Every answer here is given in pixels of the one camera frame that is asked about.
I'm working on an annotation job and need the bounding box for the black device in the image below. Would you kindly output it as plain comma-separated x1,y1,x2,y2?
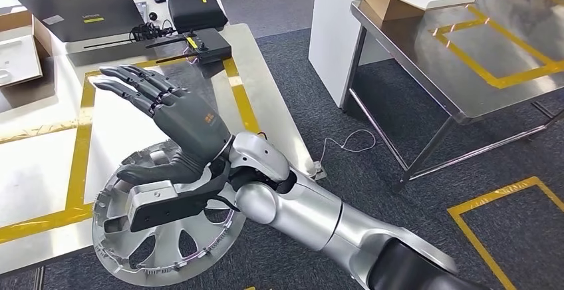
83,28,233,65

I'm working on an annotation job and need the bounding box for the grey plastic wheel cover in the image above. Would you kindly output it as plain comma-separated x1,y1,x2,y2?
91,139,247,288

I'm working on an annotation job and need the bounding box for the worn yellow table tape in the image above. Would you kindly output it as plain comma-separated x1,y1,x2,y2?
0,118,94,245

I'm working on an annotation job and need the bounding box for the white socket cable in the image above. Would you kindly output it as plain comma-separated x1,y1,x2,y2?
319,129,376,166

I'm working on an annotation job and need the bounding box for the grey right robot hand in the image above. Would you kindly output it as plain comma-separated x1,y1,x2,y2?
92,64,233,186

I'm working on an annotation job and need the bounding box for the stainless steel table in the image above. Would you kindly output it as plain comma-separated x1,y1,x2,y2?
341,0,564,192

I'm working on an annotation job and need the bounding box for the brown open cardboard box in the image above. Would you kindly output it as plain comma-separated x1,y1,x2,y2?
0,10,55,88

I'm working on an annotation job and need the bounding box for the black cable bundle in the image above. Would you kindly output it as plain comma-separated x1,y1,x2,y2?
128,11,175,43

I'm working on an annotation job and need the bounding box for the pale wrist camera, black bracket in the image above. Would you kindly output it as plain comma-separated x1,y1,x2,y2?
126,164,234,233

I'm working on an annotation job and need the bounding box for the white cabinet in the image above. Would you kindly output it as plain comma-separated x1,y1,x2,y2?
308,0,393,109

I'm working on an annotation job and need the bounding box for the black Lenovo laptop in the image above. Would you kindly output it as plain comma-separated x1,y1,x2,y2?
18,0,146,43

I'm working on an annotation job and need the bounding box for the black zip case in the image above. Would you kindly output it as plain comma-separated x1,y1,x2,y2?
167,0,229,33

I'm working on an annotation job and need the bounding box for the flat white box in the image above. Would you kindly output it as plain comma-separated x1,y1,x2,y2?
0,34,44,88

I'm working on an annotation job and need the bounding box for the stainless steel workbench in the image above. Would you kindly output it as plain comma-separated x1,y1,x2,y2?
0,0,317,290

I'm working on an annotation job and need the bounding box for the yellow table tape rectangle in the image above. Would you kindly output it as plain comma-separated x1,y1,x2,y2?
432,0,564,90

